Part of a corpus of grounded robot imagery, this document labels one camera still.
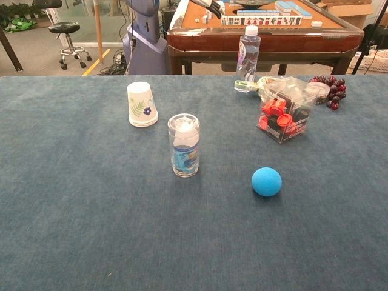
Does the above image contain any black tripod stand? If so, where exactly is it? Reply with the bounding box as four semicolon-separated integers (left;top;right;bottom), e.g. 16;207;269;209
351;0;388;75

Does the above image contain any brown mahjong table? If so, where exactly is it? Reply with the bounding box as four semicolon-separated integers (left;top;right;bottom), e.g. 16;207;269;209
167;0;365;76

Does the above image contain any white plastic crate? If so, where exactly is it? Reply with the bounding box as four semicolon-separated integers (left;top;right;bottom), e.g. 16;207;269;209
345;50;388;75

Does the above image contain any wooden pole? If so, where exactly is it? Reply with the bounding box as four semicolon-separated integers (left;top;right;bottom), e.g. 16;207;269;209
93;0;104;64

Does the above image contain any red item in clear box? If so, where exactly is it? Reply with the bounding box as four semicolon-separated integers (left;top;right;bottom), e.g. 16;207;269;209
256;79;315;145

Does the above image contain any clear plastic water bottle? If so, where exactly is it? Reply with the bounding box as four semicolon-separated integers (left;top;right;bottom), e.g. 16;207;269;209
236;25;261;84

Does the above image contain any dark wooden leg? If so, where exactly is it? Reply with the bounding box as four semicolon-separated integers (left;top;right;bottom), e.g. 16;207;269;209
0;27;24;73

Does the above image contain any black round stool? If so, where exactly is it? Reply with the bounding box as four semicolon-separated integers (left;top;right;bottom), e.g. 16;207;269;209
48;21;92;70

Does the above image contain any black floor cable bundle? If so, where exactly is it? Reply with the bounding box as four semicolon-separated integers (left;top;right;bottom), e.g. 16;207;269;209
99;50;128;76

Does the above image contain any row of upright mahjong tiles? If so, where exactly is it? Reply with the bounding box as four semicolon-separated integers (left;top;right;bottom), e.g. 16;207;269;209
220;15;303;27

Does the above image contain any brown cardboard box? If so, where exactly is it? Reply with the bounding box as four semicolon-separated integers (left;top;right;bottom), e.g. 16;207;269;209
315;0;376;30

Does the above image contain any dark red grape bunch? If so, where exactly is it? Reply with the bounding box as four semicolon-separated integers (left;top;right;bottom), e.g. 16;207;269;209
308;75;347;111

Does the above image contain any small round clear-lid tin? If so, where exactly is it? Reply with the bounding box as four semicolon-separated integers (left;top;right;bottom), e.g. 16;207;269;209
306;82;331;105

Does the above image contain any blue carpet table cover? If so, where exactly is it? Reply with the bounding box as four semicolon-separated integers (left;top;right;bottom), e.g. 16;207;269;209
0;75;388;291

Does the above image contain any small bottle with blue label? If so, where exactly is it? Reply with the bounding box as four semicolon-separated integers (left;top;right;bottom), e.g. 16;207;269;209
172;122;200;171

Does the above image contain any blue foam ball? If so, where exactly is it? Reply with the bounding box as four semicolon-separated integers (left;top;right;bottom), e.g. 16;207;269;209
251;167;283;198

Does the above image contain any white floral paper cup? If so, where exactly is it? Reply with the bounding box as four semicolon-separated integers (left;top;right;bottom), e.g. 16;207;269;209
127;81;159;128

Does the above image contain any black and silver robot hand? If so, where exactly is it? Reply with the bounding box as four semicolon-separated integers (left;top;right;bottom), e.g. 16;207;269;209
189;0;227;20

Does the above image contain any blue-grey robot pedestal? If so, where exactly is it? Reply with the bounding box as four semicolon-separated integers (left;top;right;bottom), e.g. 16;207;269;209
122;0;169;76

